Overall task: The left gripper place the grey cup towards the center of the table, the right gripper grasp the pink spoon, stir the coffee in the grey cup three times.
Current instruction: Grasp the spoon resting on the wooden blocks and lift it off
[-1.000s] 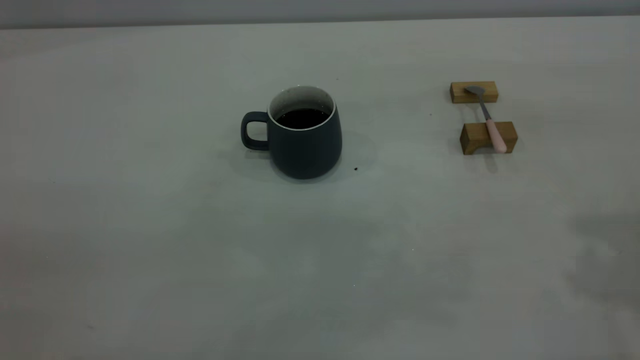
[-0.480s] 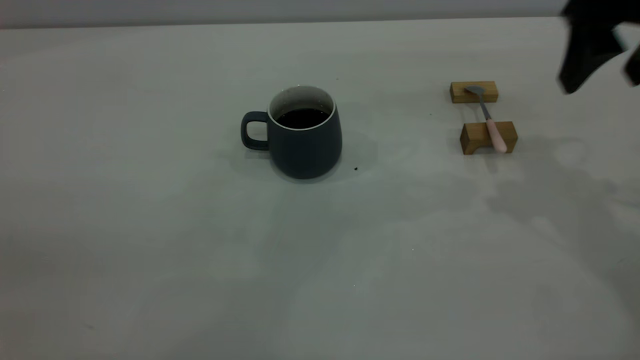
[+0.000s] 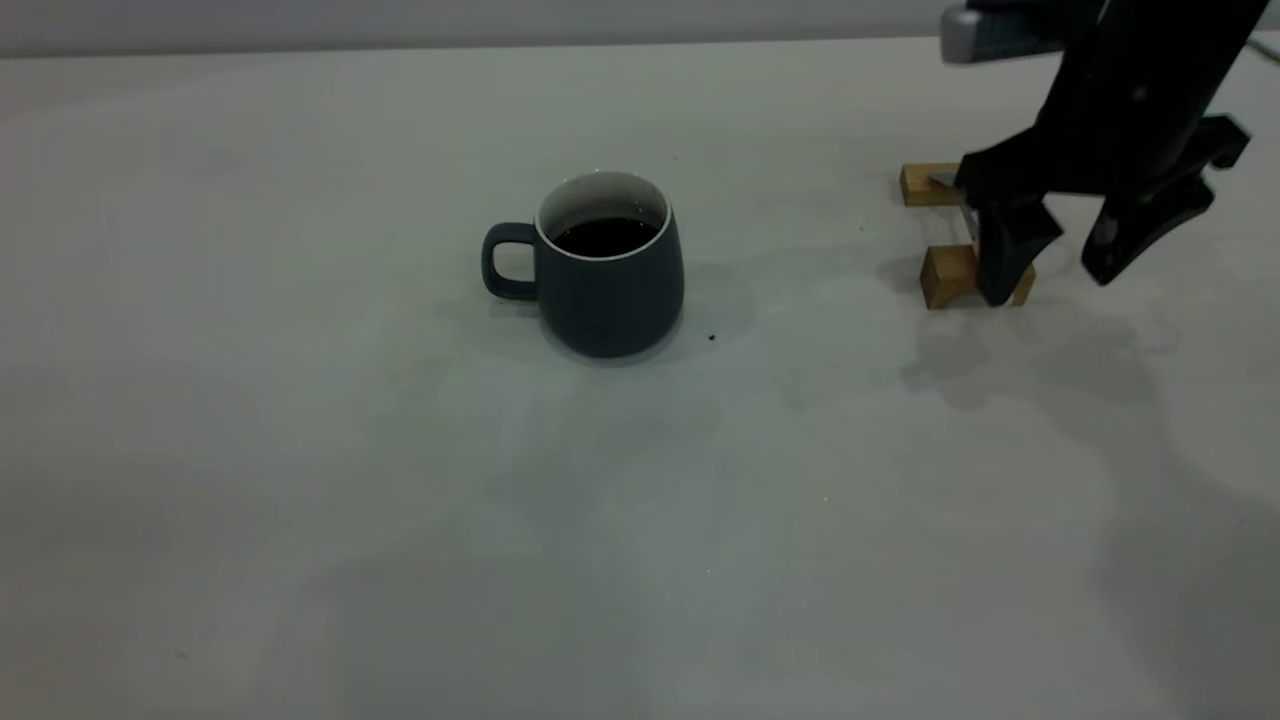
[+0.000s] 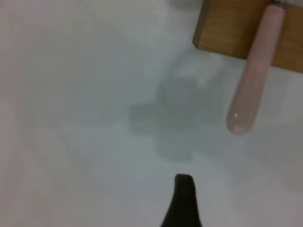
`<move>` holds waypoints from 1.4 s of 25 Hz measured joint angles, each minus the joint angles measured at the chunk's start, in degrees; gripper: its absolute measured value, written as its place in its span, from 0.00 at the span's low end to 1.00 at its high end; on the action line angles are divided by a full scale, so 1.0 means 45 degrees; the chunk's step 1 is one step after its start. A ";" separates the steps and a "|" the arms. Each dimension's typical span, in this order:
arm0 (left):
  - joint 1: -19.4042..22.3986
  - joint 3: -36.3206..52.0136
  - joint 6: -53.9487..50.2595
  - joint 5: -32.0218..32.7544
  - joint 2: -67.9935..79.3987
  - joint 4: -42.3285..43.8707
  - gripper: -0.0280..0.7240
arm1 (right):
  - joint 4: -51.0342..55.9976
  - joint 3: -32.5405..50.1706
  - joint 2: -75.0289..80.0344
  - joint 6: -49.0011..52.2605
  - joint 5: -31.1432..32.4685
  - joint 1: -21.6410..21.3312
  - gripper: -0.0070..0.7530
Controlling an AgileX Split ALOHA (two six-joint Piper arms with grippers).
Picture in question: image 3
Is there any flat rectangular wooden block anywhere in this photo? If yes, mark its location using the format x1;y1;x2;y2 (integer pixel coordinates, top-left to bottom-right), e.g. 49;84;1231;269
900;163;967;208

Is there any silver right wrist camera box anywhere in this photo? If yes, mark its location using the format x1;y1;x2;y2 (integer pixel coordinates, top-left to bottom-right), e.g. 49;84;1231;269
940;0;1101;66

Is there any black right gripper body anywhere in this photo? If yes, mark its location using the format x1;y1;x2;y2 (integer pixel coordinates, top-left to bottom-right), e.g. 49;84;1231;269
955;50;1252;202

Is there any dark coffee liquid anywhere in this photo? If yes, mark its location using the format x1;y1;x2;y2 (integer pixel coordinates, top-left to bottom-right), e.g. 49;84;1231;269
550;215;661;259

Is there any pink-handled grey spoon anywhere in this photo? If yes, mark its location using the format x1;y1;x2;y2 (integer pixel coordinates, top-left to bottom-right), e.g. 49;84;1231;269
930;172;980;244

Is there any dark grey ceramic mug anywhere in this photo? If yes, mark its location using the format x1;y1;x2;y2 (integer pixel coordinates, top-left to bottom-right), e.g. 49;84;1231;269
482;170;686;359

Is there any arch-shaped wooden block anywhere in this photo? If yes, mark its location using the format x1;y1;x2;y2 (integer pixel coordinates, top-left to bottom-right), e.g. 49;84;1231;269
920;243;1037;310

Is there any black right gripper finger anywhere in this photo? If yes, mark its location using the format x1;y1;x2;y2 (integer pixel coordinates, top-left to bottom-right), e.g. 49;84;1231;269
976;196;1064;308
1082;183;1217;288

